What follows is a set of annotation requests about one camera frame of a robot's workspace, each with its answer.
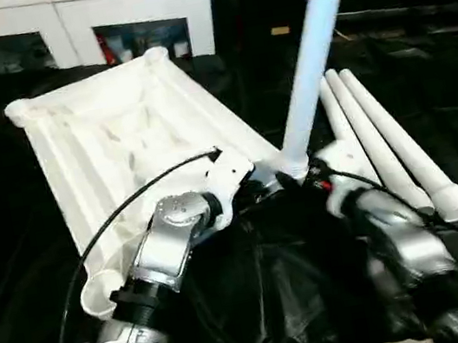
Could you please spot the small tan tag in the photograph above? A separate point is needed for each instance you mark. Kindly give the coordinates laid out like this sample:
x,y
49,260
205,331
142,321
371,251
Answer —
x,y
279,31

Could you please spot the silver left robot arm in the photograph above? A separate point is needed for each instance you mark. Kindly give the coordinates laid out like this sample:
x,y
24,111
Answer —
x,y
155,254

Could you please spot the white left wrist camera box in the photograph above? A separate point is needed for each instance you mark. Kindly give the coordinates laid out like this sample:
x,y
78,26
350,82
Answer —
x,y
229,180

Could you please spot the red bottle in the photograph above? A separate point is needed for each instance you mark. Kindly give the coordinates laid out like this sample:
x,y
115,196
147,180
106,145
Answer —
x,y
106,49

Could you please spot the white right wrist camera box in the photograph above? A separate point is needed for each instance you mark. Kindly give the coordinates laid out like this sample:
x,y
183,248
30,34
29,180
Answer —
x,y
338,166

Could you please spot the white cabinet with glass doors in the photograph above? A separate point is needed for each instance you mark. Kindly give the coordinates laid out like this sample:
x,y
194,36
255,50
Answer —
x,y
36,19

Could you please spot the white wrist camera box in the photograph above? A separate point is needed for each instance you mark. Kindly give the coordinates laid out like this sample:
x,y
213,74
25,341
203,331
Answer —
x,y
229,180
338,166

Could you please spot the white plastic table top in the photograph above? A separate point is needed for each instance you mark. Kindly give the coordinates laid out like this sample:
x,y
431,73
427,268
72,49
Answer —
x,y
109,139

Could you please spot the white plastic table leg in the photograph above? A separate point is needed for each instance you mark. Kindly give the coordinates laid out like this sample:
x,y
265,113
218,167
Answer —
x,y
406,151
313,43
374,143
335,114

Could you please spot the black work mat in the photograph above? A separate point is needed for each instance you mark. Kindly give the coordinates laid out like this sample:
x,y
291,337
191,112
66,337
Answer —
x,y
300,283

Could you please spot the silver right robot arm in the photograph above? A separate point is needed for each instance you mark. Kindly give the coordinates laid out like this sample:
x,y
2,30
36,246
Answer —
x,y
400,248

